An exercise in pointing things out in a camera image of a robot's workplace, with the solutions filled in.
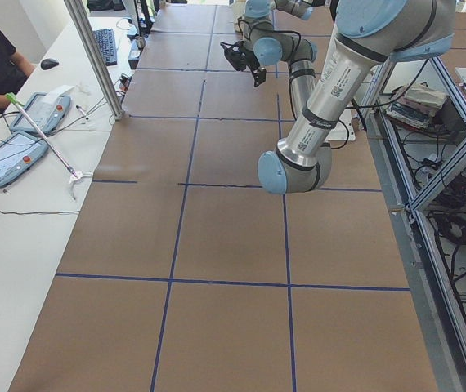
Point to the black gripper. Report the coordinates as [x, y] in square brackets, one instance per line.
[254, 65]

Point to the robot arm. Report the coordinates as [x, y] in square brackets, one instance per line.
[267, 46]
[365, 34]

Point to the black keyboard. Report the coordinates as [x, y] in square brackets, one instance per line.
[105, 41]

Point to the stack of books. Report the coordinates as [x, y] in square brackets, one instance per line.
[416, 106]

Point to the grabber stick tool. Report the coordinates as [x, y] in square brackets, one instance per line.
[75, 176]

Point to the black computer mouse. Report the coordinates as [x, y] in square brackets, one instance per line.
[48, 63]

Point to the teach pendant far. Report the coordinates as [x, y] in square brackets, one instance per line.
[47, 112]

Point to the teach pendant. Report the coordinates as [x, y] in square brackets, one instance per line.
[47, 112]
[18, 153]

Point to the teach pendant near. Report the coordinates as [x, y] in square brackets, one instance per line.
[18, 153]

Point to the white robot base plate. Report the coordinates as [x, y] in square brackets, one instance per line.
[344, 129]

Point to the aluminium frame post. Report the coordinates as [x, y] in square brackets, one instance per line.
[78, 14]

